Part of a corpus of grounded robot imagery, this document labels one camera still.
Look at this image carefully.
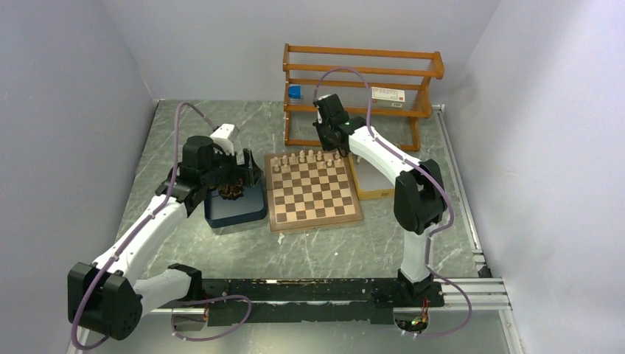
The blue box on shelf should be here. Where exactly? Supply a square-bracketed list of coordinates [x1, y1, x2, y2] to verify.
[287, 85, 302, 100]

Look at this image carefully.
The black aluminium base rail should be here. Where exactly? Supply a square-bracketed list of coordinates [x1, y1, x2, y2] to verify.
[88, 276, 511, 326]

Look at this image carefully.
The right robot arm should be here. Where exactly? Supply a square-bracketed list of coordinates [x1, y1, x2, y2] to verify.
[313, 94, 448, 305]

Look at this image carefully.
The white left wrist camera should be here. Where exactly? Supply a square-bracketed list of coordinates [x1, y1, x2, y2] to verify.
[209, 123, 240, 156]

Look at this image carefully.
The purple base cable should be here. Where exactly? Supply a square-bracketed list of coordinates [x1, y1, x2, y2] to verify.
[170, 295, 253, 342]

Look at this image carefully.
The pile of brown chess pieces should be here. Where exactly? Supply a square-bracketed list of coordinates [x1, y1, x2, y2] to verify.
[217, 184, 245, 200]

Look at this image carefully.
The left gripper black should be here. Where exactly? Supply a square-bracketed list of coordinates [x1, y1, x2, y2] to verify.
[200, 143, 262, 187]

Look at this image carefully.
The dark blue tray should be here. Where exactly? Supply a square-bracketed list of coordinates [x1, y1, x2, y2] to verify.
[204, 173, 268, 229]

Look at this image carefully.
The orange wooden shelf rack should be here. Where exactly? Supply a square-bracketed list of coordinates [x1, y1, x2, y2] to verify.
[282, 44, 445, 151]

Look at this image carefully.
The white red box on shelf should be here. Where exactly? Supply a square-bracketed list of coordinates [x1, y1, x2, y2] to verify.
[371, 86, 405, 106]

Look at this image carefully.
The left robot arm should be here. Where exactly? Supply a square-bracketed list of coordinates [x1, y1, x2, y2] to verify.
[67, 136, 262, 350]

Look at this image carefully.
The wooden chessboard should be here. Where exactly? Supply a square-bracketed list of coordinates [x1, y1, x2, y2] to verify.
[264, 150, 363, 232]

